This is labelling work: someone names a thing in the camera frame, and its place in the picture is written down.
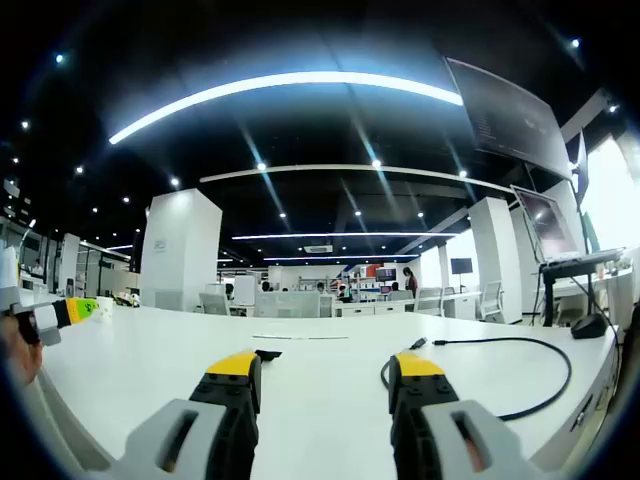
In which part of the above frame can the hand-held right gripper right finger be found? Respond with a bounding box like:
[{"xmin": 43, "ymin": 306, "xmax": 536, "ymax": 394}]
[{"xmin": 387, "ymin": 351, "xmax": 551, "ymax": 480}]

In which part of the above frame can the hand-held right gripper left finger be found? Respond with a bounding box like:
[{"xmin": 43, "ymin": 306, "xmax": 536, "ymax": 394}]
[{"xmin": 107, "ymin": 350, "xmax": 264, "ymax": 480}]

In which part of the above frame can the black charging cable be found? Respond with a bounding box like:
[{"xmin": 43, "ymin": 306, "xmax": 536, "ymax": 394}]
[{"xmin": 380, "ymin": 337, "xmax": 573, "ymax": 421}]

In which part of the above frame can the white desk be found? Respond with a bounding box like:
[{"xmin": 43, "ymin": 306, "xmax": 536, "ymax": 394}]
[{"xmin": 29, "ymin": 303, "xmax": 621, "ymax": 480}]

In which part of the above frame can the white desk partition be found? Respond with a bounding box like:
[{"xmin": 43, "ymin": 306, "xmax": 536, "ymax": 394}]
[{"xmin": 253, "ymin": 291, "xmax": 322, "ymax": 319}]

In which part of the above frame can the black round desk device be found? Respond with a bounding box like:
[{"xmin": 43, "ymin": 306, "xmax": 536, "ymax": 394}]
[{"xmin": 571, "ymin": 315, "xmax": 609, "ymax": 341}]

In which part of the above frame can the person's left hand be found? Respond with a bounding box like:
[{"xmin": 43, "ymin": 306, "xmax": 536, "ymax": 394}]
[{"xmin": 0, "ymin": 314, "xmax": 45, "ymax": 387}]

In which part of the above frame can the white office chair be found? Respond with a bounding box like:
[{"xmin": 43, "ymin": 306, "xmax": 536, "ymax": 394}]
[
  {"xmin": 198, "ymin": 292, "xmax": 232, "ymax": 317},
  {"xmin": 416, "ymin": 287, "xmax": 446, "ymax": 318},
  {"xmin": 478, "ymin": 280, "xmax": 507, "ymax": 324}
]

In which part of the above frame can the thin white strip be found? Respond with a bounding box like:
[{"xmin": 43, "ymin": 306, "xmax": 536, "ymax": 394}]
[{"xmin": 252, "ymin": 333, "xmax": 350, "ymax": 342}]

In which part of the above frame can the small monitor on stand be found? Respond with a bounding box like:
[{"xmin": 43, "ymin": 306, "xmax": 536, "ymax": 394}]
[{"xmin": 449, "ymin": 257, "xmax": 474, "ymax": 289}]

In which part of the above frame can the wide white pillar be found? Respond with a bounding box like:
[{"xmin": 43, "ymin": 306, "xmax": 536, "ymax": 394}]
[{"xmin": 139, "ymin": 188, "xmax": 224, "ymax": 314}]

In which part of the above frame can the narrow white pillar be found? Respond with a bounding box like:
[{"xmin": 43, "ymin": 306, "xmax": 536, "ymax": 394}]
[{"xmin": 467, "ymin": 197, "xmax": 524, "ymax": 321}]

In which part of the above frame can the black metal stand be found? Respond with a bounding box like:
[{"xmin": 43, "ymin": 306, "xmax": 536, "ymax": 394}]
[{"xmin": 539, "ymin": 259, "xmax": 609, "ymax": 329}]

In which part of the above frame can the laptop on stand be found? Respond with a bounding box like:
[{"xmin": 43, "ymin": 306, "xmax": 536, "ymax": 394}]
[{"xmin": 510, "ymin": 184, "xmax": 586, "ymax": 264}]

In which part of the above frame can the long curved ceiling light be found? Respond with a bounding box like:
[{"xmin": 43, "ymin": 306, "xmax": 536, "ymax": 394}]
[{"xmin": 108, "ymin": 71, "xmax": 465, "ymax": 146}]

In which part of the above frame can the large dark wall screen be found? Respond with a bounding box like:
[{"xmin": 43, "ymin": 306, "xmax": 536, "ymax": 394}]
[{"xmin": 443, "ymin": 56, "xmax": 575, "ymax": 180}]

